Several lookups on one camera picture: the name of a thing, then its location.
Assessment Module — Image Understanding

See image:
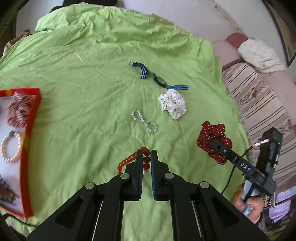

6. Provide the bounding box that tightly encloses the red polka dot scrunchie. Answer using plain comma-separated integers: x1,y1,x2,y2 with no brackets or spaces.
197,120,233,165

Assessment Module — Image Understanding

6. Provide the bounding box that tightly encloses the orange bead bracelet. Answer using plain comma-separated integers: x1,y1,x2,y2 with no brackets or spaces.
117,146,152,176

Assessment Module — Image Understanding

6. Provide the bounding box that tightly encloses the white pearl bracelet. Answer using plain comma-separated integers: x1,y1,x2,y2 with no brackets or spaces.
0,131,24,164

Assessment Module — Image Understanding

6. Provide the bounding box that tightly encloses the right hand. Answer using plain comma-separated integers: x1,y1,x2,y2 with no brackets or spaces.
230,185,264,224

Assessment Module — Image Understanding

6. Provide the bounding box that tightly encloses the striped floral mattress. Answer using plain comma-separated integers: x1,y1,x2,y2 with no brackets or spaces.
213,33,295,193

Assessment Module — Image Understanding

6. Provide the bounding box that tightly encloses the white patterned pillow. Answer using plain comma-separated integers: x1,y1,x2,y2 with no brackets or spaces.
237,38,286,74

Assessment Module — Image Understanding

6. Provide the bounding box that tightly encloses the red white patterned scrunchie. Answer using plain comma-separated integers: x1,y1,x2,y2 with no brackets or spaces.
7,91,34,128

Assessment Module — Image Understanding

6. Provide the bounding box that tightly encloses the red rimmed white tray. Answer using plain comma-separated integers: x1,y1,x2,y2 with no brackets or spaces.
1,88,41,217

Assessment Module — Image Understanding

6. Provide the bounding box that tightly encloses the green bed sheet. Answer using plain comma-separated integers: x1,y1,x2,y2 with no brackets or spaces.
1,4,248,236

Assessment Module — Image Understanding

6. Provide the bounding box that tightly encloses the black garment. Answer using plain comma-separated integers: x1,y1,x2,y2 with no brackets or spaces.
50,0,118,12

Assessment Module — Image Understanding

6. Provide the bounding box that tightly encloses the black cable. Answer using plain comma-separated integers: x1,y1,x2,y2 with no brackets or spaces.
220,144,255,195

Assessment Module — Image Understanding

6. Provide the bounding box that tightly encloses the pale green bead bracelet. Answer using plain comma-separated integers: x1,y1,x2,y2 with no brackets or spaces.
131,109,159,134

